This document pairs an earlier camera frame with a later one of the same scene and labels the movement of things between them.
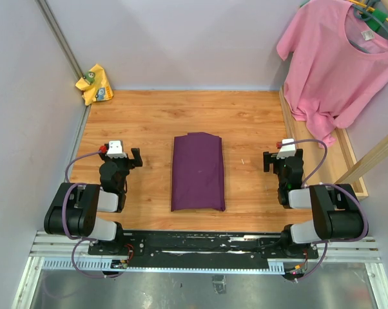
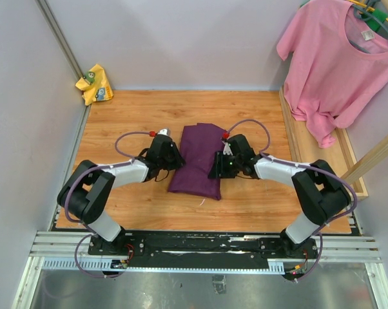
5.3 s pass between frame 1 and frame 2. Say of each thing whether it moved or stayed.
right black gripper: moved
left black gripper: moved
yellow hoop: stayed
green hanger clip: stayed
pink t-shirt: stayed
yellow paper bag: stayed
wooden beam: stayed
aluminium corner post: stayed
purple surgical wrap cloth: moved
